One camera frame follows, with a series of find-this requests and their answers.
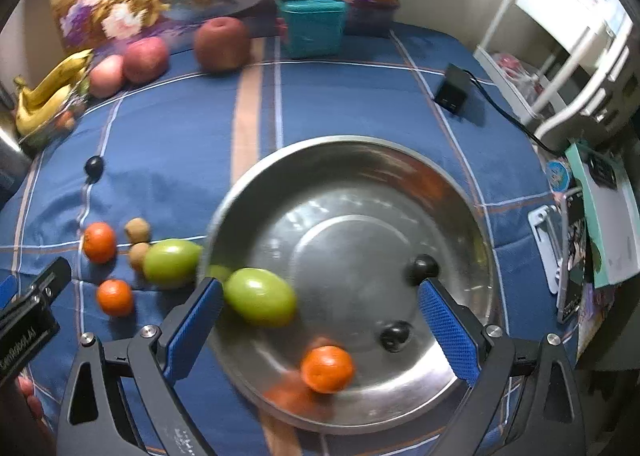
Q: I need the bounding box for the orange mandarin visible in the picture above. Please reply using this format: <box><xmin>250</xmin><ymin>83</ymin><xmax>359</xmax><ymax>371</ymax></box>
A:
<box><xmin>82</xmin><ymin>222</ymin><xmax>117</xmax><ymax>264</ymax></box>
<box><xmin>96</xmin><ymin>278</ymin><xmax>135</xmax><ymax>318</ymax></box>
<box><xmin>301</xmin><ymin>345</ymin><xmax>356</xmax><ymax>394</ymax></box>

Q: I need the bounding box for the white rack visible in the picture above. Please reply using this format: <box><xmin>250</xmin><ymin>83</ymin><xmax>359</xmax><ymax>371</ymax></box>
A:
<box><xmin>472</xmin><ymin>0</ymin><xmax>640</xmax><ymax>139</ymax></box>

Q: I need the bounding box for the stainless steel bowl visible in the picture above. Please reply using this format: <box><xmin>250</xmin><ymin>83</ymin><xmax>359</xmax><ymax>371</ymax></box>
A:
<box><xmin>200</xmin><ymin>135</ymin><xmax>503</xmax><ymax>436</ymax></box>

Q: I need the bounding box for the blue plaid tablecloth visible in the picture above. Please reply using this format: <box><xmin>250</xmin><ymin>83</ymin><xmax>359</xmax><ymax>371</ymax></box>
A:
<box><xmin>0</xmin><ymin>21</ymin><xmax>581</xmax><ymax>456</ymax></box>

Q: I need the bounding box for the clear wrapped plastic tray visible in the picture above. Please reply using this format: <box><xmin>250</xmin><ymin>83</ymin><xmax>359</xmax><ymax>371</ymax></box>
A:
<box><xmin>20</xmin><ymin>86</ymin><xmax>91</xmax><ymax>149</ymax></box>

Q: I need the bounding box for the stainless steel thermos jug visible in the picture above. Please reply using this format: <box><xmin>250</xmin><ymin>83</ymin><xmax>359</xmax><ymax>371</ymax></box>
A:
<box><xmin>0</xmin><ymin>111</ymin><xmax>33</xmax><ymax>207</ymax></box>

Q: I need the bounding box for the large brownish red apple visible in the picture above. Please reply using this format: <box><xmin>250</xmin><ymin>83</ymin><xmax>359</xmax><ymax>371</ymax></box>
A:
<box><xmin>194</xmin><ymin>16</ymin><xmax>251</xmax><ymax>73</ymax></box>

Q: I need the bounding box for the teal plastic box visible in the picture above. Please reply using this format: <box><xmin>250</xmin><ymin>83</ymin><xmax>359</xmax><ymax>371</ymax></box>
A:
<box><xmin>277</xmin><ymin>0</ymin><xmax>348</xmax><ymax>59</ymax></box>

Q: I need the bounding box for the black adapter cable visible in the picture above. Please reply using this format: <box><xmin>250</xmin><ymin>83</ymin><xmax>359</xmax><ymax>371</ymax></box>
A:
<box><xmin>470</xmin><ymin>76</ymin><xmax>566</xmax><ymax>157</ymax></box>

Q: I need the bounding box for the yellow banana bunch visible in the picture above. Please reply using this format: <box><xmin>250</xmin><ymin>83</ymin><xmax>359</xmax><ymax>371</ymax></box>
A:
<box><xmin>14</xmin><ymin>48</ymin><xmax>95</xmax><ymax>137</ymax></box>

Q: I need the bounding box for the pink plastic bag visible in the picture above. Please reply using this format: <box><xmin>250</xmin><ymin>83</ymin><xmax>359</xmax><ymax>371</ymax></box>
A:
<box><xmin>492</xmin><ymin>51</ymin><xmax>546</xmax><ymax>107</ymax></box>

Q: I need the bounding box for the small brown kiwi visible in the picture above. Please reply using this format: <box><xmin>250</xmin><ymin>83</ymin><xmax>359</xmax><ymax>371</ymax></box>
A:
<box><xmin>128</xmin><ymin>242</ymin><xmax>151</xmax><ymax>271</ymax></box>
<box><xmin>124</xmin><ymin>217</ymin><xmax>152</xmax><ymax>244</ymax></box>

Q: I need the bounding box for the dark plum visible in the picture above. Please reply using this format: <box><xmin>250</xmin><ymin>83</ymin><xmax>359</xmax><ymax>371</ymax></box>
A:
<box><xmin>378</xmin><ymin>320</ymin><xmax>412</xmax><ymax>353</ymax></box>
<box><xmin>83</xmin><ymin>155</ymin><xmax>106</xmax><ymax>182</ymax></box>
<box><xmin>406</xmin><ymin>253</ymin><xmax>441</xmax><ymax>287</ymax></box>

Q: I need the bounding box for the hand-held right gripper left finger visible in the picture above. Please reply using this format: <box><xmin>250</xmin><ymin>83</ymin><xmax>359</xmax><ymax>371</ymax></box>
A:
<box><xmin>57</xmin><ymin>277</ymin><xmax>225</xmax><ymax>456</ymax></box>

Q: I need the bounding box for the colourful book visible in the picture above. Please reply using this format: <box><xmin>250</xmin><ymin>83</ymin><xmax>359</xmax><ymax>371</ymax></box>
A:
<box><xmin>575</xmin><ymin>281</ymin><xmax>618</xmax><ymax>362</ymax></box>

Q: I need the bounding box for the white plastic frame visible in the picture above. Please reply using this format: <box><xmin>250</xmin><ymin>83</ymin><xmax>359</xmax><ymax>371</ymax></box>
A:
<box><xmin>527</xmin><ymin>203</ymin><xmax>566</xmax><ymax>294</ymax></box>

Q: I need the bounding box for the green jujube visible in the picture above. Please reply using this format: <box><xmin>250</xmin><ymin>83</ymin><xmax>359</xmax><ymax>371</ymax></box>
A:
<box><xmin>142</xmin><ymin>238</ymin><xmax>203</xmax><ymax>287</ymax></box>
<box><xmin>222</xmin><ymin>267</ymin><xmax>297</xmax><ymax>328</ymax></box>

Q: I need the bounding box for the pale pink apple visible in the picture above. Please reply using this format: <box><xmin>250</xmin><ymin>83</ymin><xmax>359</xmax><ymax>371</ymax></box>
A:
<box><xmin>89</xmin><ymin>55</ymin><xmax>126</xmax><ymax>99</ymax></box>

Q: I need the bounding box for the black power adapter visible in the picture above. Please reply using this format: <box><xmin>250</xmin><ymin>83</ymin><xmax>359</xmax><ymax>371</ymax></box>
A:
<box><xmin>432</xmin><ymin>62</ymin><xmax>476</xmax><ymax>116</ymax></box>

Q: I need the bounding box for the dark card packet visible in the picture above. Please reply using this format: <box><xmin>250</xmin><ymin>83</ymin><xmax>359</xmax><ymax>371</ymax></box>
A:
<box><xmin>557</xmin><ymin>188</ymin><xmax>588</xmax><ymax>324</ymax></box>

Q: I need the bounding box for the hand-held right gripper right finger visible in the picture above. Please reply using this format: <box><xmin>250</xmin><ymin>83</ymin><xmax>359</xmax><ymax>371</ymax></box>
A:
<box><xmin>417</xmin><ymin>277</ymin><xmax>587</xmax><ymax>456</ymax></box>

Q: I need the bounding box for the person's left hand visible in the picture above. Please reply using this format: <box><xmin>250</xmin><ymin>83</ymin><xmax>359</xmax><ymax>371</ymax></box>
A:
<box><xmin>12</xmin><ymin>376</ymin><xmax>48</xmax><ymax>437</ymax></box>

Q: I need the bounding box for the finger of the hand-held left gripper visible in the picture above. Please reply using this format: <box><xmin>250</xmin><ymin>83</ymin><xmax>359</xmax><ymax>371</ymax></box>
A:
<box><xmin>0</xmin><ymin>275</ymin><xmax>18</xmax><ymax>309</ymax></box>
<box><xmin>0</xmin><ymin>256</ymin><xmax>72</xmax><ymax>382</ymax></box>

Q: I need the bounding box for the round teal badge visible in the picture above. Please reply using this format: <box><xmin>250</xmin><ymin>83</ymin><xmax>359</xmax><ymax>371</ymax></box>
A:
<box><xmin>545</xmin><ymin>158</ymin><xmax>572</xmax><ymax>192</ymax></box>

